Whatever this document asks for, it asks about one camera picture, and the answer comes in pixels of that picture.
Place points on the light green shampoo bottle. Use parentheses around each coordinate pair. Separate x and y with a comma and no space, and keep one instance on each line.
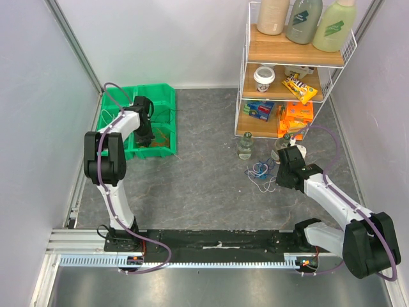
(335,25)

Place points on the grey slotted cable duct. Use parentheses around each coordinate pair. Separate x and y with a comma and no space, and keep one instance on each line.
(132,262)

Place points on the white wire wooden shelf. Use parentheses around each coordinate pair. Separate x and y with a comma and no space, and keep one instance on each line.
(278,52)

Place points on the left glass bottle green cap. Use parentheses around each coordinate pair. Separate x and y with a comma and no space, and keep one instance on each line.
(245,146)

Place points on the white cup carton pack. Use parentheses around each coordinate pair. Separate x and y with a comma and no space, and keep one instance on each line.
(301,71)

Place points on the grey shampoo bottle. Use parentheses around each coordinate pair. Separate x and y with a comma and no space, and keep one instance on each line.
(303,21)

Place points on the glass bottle green cap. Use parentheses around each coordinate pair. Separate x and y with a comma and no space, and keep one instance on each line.
(279,144)
(245,146)

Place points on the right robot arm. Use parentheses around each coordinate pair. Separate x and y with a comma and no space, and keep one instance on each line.
(366,241)

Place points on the beige lotion bottle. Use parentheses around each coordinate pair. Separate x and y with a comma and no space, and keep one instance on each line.
(272,16)

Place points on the yellow candy bag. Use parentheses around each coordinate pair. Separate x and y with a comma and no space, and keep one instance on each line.
(303,92)

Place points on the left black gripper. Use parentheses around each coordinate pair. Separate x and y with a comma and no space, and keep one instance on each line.
(141,141)

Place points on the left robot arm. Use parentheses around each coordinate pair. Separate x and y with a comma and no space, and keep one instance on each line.
(105,164)

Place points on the right glass bottle green cap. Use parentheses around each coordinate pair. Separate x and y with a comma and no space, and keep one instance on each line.
(279,144)

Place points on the white paper coffee cup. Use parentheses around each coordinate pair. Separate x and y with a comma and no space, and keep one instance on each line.
(264,77)

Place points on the orange snack boxes stack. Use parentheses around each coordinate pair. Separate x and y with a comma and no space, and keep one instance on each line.
(294,116)

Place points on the blue snack box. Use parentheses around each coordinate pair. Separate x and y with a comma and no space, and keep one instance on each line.
(259,109)

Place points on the green compartment bin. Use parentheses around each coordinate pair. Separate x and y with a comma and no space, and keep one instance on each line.
(163,120)

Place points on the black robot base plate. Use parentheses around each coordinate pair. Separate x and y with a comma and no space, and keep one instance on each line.
(149,241)

